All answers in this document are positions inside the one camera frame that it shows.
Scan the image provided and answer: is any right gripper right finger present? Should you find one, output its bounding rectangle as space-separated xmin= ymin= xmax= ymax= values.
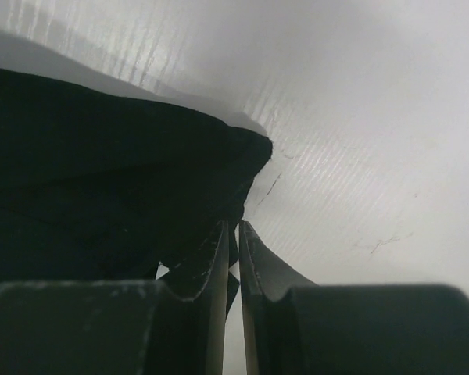
xmin=239 ymin=221 xmax=316 ymax=374

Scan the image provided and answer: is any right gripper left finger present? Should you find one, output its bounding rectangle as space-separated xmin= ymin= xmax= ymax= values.
xmin=156 ymin=219 xmax=231 ymax=375

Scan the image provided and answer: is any black t shirt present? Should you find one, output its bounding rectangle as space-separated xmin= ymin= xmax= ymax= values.
xmin=0 ymin=56 xmax=274 ymax=317

